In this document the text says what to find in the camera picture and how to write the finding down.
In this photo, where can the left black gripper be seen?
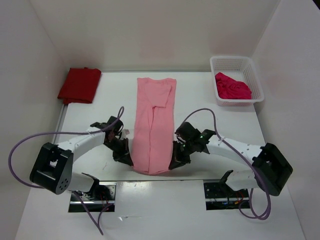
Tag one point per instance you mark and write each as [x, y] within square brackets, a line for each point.
[123, 156]

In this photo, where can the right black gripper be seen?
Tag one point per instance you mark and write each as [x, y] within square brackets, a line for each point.
[178, 159]

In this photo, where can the light pink t shirt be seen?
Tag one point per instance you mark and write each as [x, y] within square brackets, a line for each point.
[153, 136]

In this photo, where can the dark red t shirt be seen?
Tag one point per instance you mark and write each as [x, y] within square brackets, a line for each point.
[80, 86]

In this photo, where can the magenta t shirt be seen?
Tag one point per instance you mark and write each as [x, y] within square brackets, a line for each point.
[230, 89]

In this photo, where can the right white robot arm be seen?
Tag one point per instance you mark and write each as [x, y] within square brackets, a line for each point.
[269, 170]

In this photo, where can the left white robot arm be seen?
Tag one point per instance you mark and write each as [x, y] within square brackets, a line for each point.
[53, 168]

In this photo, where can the white plastic basket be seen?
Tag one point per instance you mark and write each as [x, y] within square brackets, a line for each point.
[241, 69]

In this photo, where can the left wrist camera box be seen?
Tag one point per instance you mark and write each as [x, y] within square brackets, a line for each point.
[113, 124]

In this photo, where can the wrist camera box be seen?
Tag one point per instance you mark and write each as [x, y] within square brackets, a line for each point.
[113, 124]
[187, 130]

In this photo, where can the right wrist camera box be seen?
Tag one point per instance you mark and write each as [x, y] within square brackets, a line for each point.
[187, 130]

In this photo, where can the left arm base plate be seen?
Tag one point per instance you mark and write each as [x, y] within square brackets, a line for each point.
[103, 197]

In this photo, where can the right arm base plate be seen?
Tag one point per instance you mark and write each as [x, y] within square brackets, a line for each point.
[220, 197]

